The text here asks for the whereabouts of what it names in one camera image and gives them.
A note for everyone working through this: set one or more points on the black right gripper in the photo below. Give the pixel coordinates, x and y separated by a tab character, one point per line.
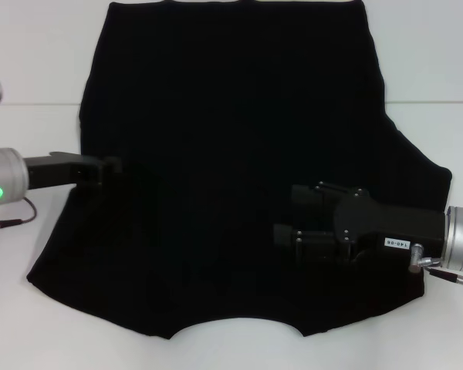
389	227

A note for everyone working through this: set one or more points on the black t-shirt with FREE print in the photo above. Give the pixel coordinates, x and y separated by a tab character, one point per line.
216	115

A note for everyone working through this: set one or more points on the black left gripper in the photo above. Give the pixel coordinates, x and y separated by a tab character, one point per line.
61	171

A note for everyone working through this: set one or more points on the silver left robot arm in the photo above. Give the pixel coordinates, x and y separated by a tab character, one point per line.
5	177

